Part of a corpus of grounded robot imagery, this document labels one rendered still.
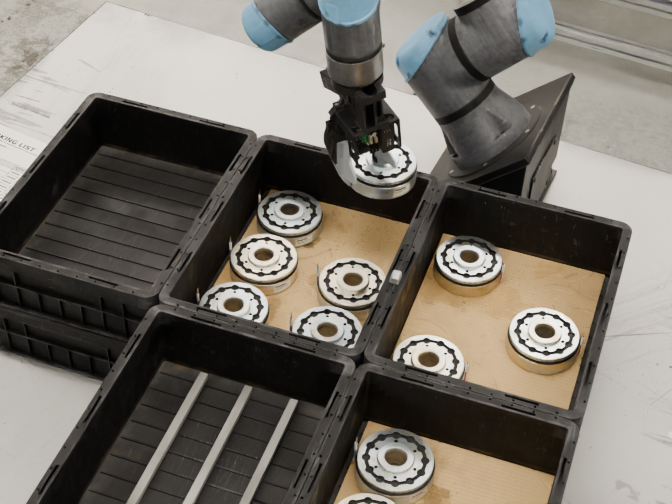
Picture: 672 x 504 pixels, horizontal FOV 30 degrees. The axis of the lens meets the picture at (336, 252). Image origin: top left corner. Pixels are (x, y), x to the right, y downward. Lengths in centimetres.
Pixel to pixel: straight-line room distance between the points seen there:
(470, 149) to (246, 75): 61
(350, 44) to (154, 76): 97
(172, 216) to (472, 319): 51
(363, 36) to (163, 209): 57
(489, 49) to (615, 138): 163
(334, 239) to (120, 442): 49
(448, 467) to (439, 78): 67
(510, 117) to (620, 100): 168
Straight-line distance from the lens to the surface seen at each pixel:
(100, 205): 205
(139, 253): 196
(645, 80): 386
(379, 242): 197
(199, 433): 172
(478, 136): 208
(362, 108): 166
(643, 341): 208
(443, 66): 204
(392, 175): 182
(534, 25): 199
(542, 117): 211
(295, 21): 173
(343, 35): 161
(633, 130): 366
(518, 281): 194
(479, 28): 201
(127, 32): 266
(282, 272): 188
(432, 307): 188
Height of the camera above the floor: 219
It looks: 44 degrees down
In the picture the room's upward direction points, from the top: 3 degrees clockwise
